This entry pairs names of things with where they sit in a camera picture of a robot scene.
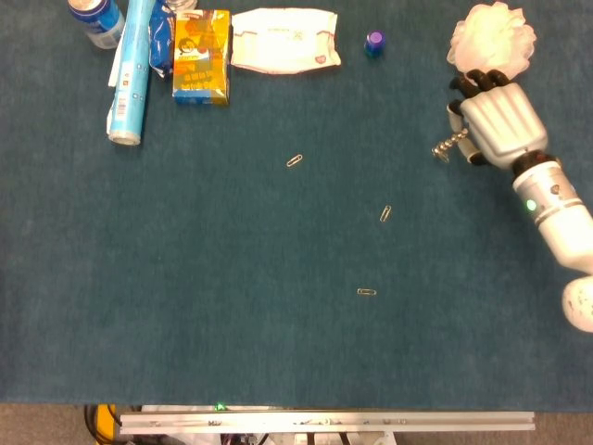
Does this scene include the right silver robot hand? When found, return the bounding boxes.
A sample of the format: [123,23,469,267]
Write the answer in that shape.
[447,68,558,175]

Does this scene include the metal corkscrew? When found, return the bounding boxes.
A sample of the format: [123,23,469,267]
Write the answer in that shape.
[431,129,471,158]

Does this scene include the white mesh bath pouf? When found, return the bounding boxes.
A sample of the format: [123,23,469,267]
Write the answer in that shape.
[446,1,538,83]

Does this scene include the white wet wipes pack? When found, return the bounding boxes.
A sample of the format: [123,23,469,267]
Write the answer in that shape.
[230,7,344,76]

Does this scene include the yellow orange carton box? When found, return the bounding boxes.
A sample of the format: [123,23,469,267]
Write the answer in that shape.
[171,9,232,108]

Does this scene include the teal felt table cover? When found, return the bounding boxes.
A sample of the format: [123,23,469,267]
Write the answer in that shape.
[0,0,593,413]

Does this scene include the blue snack bag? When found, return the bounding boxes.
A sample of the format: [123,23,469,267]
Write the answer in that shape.
[147,0,179,81]

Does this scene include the light blue film roll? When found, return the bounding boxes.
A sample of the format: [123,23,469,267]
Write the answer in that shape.
[106,0,157,147]

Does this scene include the blue soda can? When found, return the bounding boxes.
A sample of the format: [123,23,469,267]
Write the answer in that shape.
[68,0,127,50]

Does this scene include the aluminium profile rail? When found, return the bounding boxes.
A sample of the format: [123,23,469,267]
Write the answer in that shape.
[119,411,536,436]

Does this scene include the black cables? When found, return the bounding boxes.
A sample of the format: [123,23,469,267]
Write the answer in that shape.
[82,404,112,445]

